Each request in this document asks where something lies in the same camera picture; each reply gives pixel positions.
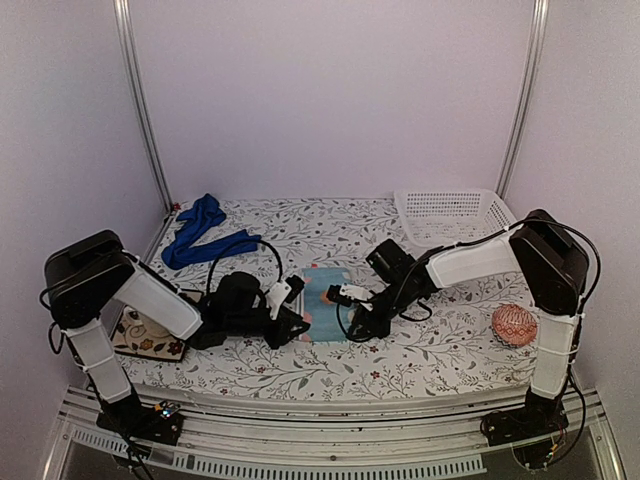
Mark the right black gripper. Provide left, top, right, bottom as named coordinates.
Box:
left=349, top=277, right=417, bottom=339

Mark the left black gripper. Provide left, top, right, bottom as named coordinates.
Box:
left=226, top=306, right=310, bottom=350

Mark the light blue orange dotted towel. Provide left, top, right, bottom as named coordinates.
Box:
left=299, top=267, right=351, bottom=343

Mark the dark blue towel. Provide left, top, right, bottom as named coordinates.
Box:
left=161, top=193, right=261, bottom=270

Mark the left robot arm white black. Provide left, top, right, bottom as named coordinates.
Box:
left=39, top=230, right=310, bottom=434

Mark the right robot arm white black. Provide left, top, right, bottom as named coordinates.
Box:
left=327, top=209, right=602, bottom=436

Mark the white plastic perforated basket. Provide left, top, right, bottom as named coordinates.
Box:
left=394, top=189, right=516, bottom=248

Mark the floral patterned tablecloth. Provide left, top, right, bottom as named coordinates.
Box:
left=118, top=199, right=540, bottom=402

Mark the cream ribbed mug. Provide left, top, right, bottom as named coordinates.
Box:
left=123, top=306, right=169, bottom=338

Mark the red white patterned bowl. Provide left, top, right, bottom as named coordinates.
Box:
left=491, top=304, right=538, bottom=347

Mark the floral square coaster tile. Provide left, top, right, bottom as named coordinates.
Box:
left=111, top=288, right=203, bottom=362

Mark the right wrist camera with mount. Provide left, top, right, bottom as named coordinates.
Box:
left=326, top=284, right=374, bottom=311

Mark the left black braided cable loop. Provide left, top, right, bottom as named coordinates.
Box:
left=205, top=238, right=284, bottom=301

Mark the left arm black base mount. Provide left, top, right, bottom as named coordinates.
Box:
left=96, top=390, right=185, bottom=446

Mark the front aluminium rail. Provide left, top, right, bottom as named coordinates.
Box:
left=42, top=384, right=626, bottom=480

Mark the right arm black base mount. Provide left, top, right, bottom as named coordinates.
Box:
left=480, top=388, right=569, bottom=446

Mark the right aluminium frame post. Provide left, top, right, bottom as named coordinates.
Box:
left=495, top=0, right=550, bottom=200

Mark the aluminium frame post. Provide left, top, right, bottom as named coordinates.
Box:
left=495, top=0, right=550, bottom=200
left=113, top=0, right=173, bottom=214

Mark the left aluminium frame post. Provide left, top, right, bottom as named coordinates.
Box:
left=113, top=0, right=173, bottom=214

